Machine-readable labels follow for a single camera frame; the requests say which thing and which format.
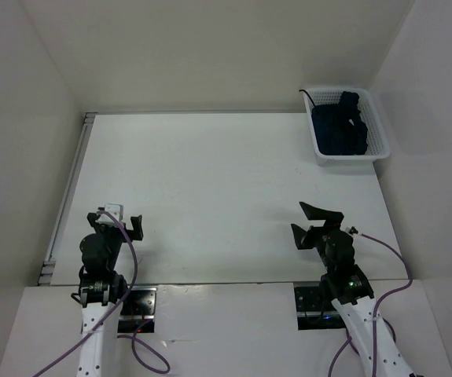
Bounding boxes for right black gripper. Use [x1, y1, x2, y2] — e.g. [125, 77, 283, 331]
[290, 201, 344, 272]

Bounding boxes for navy blue shorts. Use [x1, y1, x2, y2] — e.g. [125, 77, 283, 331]
[311, 91, 368, 156]

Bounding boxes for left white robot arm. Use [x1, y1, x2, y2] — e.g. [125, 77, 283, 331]
[77, 204, 143, 376]

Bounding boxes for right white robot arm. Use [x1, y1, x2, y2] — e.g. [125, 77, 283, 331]
[291, 202, 416, 376]

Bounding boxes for white plastic basket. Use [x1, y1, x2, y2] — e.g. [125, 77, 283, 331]
[302, 86, 391, 167]

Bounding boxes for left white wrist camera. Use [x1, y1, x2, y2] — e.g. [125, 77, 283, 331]
[97, 203, 123, 226]

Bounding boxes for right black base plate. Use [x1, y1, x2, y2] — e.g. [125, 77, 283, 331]
[294, 283, 345, 331]

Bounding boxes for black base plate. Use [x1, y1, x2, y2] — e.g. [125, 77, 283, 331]
[294, 283, 345, 331]
[118, 286, 157, 335]

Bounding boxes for aluminium table edge rail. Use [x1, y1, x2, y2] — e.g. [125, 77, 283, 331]
[37, 112, 97, 286]

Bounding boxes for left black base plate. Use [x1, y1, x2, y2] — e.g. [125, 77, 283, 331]
[118, 286, 157, 335]

